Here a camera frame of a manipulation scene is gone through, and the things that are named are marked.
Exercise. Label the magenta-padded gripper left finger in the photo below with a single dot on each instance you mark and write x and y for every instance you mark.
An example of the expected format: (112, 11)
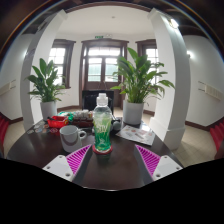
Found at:
(66, 163)

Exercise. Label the dark chair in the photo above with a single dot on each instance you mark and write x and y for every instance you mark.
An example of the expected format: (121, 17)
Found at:
(90, 99)

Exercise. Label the dark wooden double door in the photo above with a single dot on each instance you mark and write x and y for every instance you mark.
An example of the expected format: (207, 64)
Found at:
(103, 66)

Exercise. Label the white ceramic mug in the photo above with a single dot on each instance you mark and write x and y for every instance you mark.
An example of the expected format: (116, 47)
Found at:
(70, 137)

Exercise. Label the red snack bowl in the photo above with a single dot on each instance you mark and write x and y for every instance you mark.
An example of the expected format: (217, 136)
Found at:
(56, 122)

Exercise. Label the tray of small snacks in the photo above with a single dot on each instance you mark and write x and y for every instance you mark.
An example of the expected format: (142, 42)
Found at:
(81, 117)

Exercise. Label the dark-framed window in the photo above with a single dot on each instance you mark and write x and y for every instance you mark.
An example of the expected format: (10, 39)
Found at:
(60, 61)
(150, 55)

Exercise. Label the printed paper leaflet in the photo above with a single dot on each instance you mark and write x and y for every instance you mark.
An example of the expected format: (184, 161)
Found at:
(136, 134)

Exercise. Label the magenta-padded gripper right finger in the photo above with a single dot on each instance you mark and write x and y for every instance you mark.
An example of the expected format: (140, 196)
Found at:
(156, 164)

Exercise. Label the green-labelled clear drink bottle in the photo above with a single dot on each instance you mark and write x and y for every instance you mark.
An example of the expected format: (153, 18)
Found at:
(102, 128)

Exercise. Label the potted leafy plant, white pot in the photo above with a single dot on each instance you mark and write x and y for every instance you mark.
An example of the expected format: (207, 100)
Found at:
(46, 87)

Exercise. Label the large potted plant, white pot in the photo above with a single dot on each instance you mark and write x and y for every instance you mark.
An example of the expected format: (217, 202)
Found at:
(138, 83)

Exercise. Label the flat round red coaster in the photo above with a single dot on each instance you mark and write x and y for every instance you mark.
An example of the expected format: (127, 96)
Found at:
(102, 151)

